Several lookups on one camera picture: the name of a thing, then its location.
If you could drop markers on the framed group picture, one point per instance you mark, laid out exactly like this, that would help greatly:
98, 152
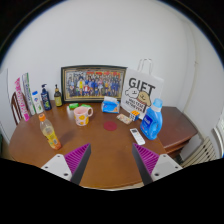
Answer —
93, 83

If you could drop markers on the flat round red coaster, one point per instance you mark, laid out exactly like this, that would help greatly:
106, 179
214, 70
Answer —
110, 126

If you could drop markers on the white shampoo bottle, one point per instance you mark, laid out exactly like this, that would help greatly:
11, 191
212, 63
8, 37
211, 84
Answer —
37, 104

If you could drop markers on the pink mug with yellow dots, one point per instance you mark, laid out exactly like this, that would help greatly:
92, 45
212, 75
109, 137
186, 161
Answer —
81, 116

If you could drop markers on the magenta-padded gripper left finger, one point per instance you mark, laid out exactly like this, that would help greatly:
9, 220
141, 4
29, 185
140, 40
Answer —
77, 159

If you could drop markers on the tall white panel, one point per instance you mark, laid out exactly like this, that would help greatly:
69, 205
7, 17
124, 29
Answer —
3, 96

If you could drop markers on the amber pump bottle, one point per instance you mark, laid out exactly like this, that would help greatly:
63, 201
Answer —
58, 99

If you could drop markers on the wooden chair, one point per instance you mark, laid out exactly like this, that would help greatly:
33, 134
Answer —
15, 108

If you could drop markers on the white radiator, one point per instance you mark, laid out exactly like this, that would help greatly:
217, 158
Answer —
200, 153

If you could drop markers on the blue tissue pack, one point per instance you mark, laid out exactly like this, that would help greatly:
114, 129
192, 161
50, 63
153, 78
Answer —
110, 106

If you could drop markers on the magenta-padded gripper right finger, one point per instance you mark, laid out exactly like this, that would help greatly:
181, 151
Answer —
146, 159

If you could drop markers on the orange juice bottle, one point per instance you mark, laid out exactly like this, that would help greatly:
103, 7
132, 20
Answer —
51, 135

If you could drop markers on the white remote control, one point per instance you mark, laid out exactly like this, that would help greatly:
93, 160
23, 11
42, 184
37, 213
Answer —
137, 136

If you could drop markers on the blue detergent bottle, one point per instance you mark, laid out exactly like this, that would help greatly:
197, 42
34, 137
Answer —
151, 123

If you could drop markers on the green soap bar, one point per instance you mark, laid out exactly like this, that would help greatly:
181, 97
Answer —
86, 106
73, 106

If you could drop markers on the tall pink box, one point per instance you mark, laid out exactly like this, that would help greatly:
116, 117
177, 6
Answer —
22, 101

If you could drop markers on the dark blue pump bottle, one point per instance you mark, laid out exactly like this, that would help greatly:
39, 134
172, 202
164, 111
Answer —
46, 101

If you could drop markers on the white printed paper bag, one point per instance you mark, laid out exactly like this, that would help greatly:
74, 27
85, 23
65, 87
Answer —
141, 90

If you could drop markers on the brown wooden side cabinet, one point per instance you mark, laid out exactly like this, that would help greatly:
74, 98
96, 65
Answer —
178, 128

